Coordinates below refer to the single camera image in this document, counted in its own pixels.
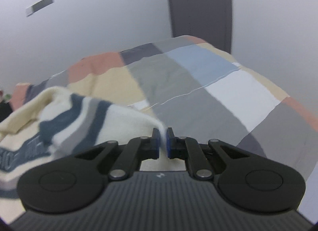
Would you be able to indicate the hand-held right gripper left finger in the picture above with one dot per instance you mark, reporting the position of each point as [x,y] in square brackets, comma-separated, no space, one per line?
[155,144]

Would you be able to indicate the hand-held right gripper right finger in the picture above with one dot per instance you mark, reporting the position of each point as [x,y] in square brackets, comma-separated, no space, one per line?
[169,144]

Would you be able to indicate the patchwork bed cover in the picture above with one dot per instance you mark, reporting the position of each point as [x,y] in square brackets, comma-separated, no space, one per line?
[178,87]

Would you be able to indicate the grey door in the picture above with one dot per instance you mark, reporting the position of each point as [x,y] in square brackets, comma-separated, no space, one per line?
[198,12]

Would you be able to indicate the black garment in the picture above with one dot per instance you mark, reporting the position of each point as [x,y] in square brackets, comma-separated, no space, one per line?
[5,112]

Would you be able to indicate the grey wall panel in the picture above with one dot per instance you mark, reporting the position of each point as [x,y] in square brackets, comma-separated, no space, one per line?
[39,5]

